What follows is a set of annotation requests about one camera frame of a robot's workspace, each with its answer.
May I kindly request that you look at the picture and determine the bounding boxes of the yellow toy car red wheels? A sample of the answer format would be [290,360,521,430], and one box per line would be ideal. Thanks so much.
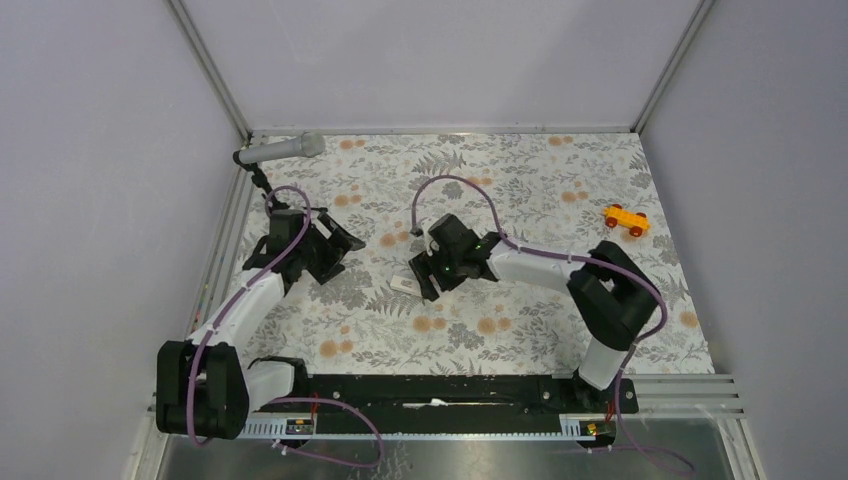
[602,204,652,238]

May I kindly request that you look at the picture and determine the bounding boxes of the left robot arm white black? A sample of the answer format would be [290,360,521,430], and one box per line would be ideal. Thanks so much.
[155,209,366,443]

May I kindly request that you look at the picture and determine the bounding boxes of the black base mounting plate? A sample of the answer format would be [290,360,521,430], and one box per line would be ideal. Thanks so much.
[292,375,639,435]

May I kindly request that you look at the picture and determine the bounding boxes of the white remote control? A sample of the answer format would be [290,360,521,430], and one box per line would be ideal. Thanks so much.
[390,275,421,297]

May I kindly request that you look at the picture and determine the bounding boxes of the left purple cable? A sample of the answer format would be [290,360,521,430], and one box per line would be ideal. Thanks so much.
[185,185,313,446]

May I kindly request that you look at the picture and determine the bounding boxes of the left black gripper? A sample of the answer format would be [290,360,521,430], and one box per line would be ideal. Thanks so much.
[295,213,364,284]

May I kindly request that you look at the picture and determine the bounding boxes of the floral patterned table mat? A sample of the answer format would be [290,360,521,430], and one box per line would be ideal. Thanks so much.
[242,133,714,375]

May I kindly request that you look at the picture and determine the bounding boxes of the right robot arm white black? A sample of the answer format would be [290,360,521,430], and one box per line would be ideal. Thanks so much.
[409,214,665,412]

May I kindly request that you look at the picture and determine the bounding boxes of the grey microphone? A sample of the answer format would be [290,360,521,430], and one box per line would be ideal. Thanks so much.
[233,133,326,166]

